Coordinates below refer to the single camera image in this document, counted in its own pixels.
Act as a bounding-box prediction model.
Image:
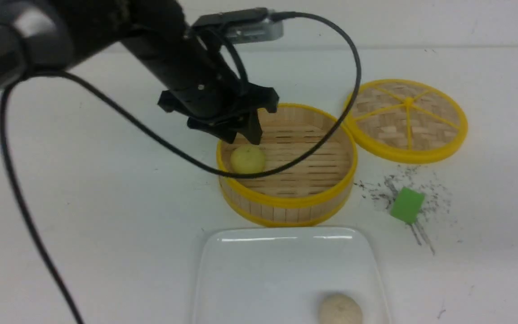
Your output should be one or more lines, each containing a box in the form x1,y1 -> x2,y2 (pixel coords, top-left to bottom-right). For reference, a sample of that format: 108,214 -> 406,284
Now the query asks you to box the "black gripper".
157,67 -> 279,145

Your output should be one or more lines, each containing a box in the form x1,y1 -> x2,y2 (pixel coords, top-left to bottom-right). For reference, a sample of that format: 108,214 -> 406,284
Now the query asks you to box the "yellow steamed bun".
230,145 -> 267,174

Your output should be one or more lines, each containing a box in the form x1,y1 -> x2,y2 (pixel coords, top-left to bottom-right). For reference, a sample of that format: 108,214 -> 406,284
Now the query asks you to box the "white steamed bun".
318,293 -> 363,324

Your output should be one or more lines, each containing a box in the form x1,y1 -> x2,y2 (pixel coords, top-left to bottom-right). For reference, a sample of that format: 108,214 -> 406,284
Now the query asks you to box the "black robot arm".
0,0 -> 282,145

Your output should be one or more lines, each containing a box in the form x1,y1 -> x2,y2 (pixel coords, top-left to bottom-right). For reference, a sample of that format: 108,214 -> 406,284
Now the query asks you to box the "white rectangular plate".
190,226 -> 392,324

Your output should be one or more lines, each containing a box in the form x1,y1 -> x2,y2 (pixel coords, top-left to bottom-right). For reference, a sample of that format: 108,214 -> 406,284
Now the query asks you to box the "yellow bamboo steamer basket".
219,103 -> 358,226

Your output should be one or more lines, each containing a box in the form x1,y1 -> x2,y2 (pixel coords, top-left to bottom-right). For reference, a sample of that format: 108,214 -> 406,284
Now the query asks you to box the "yellow bamboo steamer lid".
344,79 -> 468,164

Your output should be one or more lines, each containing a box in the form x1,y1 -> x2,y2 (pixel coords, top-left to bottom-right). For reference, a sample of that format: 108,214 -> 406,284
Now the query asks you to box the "green cube block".
390,187 -> 425,224

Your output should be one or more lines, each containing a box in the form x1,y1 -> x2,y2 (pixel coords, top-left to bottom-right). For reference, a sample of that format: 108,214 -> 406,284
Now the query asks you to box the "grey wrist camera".
192,8 -> 284,44

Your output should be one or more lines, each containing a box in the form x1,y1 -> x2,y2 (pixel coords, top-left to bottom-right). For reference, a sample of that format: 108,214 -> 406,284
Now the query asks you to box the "black camera cable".
0,11 -> 362,324

